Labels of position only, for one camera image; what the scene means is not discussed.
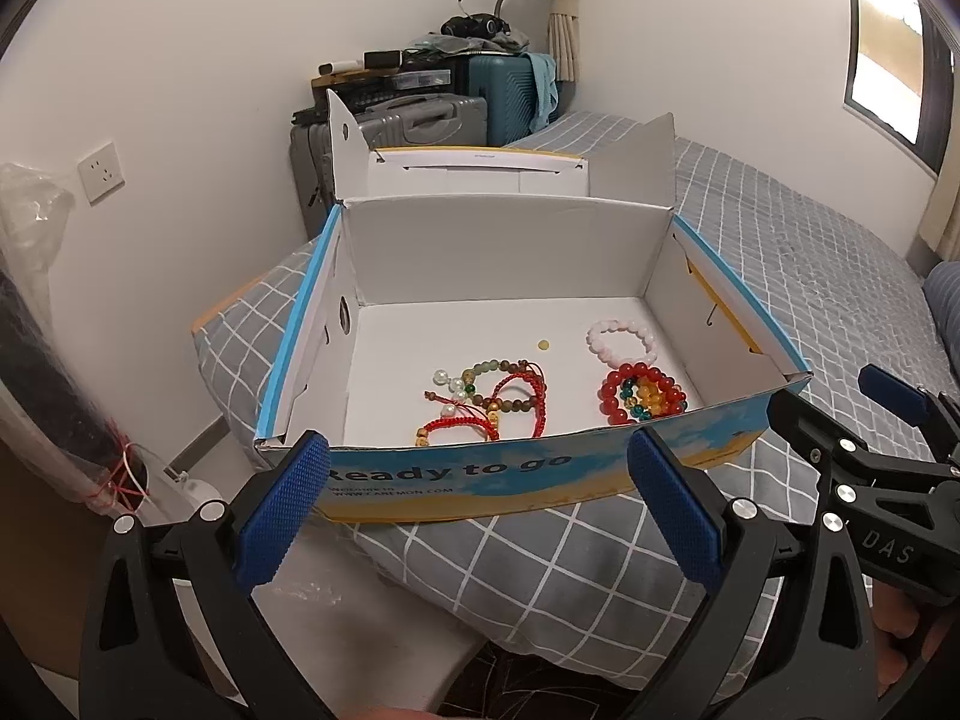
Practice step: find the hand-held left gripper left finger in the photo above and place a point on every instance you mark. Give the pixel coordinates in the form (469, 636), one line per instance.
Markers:
(285, 502)

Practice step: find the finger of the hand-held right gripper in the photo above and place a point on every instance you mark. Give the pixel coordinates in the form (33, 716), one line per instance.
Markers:
(892, 390)
(825, 442)

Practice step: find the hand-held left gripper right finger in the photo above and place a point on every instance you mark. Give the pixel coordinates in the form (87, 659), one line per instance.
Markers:
(675, 510)

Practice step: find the blue and yellow cardboard box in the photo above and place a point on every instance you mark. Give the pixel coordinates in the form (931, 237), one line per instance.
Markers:
(487, 240)

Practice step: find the person's right hand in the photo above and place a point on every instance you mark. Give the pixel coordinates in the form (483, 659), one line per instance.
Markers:
(907, 622)

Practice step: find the blue striped pillow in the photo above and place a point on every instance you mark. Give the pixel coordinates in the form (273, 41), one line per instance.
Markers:
(946, 307)

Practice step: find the white mattress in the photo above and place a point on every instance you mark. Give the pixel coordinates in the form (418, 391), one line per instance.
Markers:
(337, 615)

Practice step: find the beige window curtain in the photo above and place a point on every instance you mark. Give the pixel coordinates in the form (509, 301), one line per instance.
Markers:
(937, 225)

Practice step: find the grey checked bed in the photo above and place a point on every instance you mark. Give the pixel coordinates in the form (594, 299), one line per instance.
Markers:
(787, 240)

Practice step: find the plastic wrapped dark roll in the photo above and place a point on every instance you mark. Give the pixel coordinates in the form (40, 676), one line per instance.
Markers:
(37, 315)

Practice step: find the window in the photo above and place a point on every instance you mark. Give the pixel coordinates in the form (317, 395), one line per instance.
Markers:
(885, 67)

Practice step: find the grey suitcase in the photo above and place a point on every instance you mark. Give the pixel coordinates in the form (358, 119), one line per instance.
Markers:
(420, 120)

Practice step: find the wooden board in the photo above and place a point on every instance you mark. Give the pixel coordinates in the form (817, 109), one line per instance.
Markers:
(352, 77)

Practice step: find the white tube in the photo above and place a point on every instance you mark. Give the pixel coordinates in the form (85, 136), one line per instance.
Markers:
(337, 67)

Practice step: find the teal cloth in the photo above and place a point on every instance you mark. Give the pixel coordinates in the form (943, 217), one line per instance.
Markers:
(544, 90)

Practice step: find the small black box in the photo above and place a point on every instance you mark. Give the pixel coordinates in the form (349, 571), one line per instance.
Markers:
(382, 59)

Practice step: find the teal suitcase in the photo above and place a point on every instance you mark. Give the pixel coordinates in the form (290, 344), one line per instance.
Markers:
(502, 90)

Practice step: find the beige curtain beside lamp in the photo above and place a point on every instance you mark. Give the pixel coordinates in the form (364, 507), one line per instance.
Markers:
(562, 15)

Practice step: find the black device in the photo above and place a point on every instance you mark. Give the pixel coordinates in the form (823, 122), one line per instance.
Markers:
(469, 25)

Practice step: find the white wall socket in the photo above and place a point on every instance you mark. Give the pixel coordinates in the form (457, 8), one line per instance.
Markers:
(100, 171)

